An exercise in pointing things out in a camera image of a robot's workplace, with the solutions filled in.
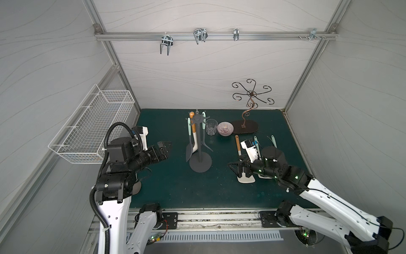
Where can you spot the brown metal scroll stand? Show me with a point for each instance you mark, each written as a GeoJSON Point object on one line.
{"type": "Point", "coordinates": [246, 126]}

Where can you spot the small metal hook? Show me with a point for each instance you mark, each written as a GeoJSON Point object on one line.
{"type": "Point", "coordinates": [236, 34]}

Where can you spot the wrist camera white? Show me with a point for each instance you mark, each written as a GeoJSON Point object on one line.
{"type": "Point", "coordinates": [143, 132]}
{"type": "Point", "coordinates": [251, 149]}

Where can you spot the grey utensil mint handle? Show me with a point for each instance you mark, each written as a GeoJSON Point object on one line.
{"type": "Point", "coordinates": [204, 131]}

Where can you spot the cream utensil orange handle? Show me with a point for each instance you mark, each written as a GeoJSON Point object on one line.
{"type": "Point", "coordinates": [193, 129]}

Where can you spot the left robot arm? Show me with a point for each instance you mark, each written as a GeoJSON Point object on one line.
{"type": "Point", "coordinates": [126, 154]}

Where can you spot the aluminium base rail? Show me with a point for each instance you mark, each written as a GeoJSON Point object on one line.
{"type": "Point", "coordinates": [228, 219]}

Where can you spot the metal double hook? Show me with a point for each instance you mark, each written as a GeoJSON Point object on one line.
{"type": "Point", "coordinates": [166, 42]}

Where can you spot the metal bracket hook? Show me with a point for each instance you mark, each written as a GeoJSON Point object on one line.
{"type": "Point", "coordinates": [313, 35]}

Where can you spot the pink striped bowl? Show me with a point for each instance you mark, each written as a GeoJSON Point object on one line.
{"type": "Point", "coordinates": [225, 129]}

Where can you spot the white spatula light wood handle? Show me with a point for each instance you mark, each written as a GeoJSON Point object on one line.
{"type": "Point", "coordinates": [243, 178]}

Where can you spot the grey utensil rack stand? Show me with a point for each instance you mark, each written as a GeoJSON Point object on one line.
{"type": "Point", "coordinates": [200, 161]}

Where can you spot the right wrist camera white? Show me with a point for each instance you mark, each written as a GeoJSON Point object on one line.
{"type": "Point", "coordinates": [251, 149]}

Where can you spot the white vent strip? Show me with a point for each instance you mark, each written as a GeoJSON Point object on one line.
{"type": "Point", "coordinates": [222, 236]}

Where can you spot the clear drinking glass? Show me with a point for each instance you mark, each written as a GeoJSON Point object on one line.
{"type": "Point", "coordinates": [211, 127]}

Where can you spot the aluminium top rail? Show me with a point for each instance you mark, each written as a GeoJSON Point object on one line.
{"type": "Point", "coordinates": [212, 36]}

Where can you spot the grey turner mint handle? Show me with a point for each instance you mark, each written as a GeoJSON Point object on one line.
{"type": "Point", "coordinates": [189, 148]}

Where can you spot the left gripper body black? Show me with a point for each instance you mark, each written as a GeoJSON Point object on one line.
{"type": "Point", "coordinates": [157, 151]}

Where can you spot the metal wire hook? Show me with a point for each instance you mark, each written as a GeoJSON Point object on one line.
{"type": "Point", "coordinates": [200, 35]}

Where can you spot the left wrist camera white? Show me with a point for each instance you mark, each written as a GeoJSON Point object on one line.
{"type": "Point", "coordinates": [143, 132]}

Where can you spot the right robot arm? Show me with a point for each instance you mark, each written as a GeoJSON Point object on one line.
{"type": "Point", "coordinates": [359, 231]}

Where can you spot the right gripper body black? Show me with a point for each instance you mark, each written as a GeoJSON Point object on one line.
{"type": "Point", "coordinates": [246, 168]}

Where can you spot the grey spatula mint handle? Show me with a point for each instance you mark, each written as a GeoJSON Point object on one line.
{"type": "Point", "coordinates": [273, 140]}

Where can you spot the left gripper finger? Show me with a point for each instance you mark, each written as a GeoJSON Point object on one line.
{"type": "Point", "coordinates": [165, 144]}
{"type": "Point", "coordinates": [165, 153]}

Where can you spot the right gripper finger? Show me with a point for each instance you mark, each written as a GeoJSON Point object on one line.
{"type": "Point", "coordinates": [237, 164]}
{"type": "Point", "coordinates": [239, 172]}

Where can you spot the cream spatula mint handle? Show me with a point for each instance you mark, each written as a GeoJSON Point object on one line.
{"type": "Point", "coordinates": [257, 149]}

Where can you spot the white wire basket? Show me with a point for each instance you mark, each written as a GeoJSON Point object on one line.
{"type": "Point", "coordinates": [81, 139]}

